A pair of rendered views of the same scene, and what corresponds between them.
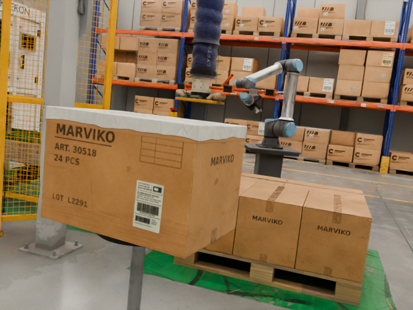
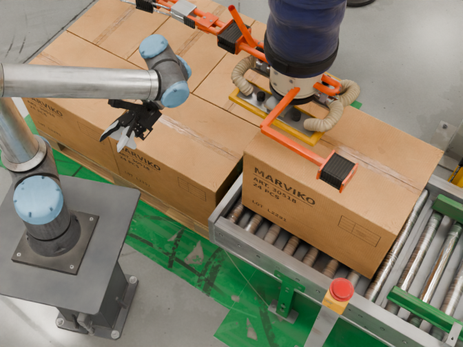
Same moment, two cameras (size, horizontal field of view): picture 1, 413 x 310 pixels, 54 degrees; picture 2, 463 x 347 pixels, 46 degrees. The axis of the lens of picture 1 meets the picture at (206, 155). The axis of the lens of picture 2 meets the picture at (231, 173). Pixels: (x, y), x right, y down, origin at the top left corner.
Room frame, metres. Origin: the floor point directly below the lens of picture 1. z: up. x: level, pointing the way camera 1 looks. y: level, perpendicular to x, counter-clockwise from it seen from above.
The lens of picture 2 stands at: (4.70, 0.21, 2.55)
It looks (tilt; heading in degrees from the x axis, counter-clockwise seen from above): 58 degrees down; 195
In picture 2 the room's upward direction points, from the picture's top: straight up
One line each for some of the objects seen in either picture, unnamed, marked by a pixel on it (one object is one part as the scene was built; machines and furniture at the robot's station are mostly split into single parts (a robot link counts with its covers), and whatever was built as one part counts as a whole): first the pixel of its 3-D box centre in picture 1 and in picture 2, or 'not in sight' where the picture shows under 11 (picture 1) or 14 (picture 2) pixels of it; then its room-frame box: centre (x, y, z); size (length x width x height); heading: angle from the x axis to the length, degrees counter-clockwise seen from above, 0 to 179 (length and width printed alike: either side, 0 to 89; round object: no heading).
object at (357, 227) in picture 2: not in sight; (334, 180); (3.54, 0.32, 0.75); 0.60 x 0.40 x 0.40; 71
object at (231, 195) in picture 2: not in sight; (255, 163); (3.44, -0.02, 0.58); 0.70 x 0.03 x 0.06; 163
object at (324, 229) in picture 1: (277, 214); (173, 89); (2.95, -0.57, 0.34); 1.20 x 1.00 x 0.40; 73
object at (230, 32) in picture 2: (229, 89); (233, 36); (3.39, -0.13, 1.25); 0.10 x 0.08 x 0.06; 159
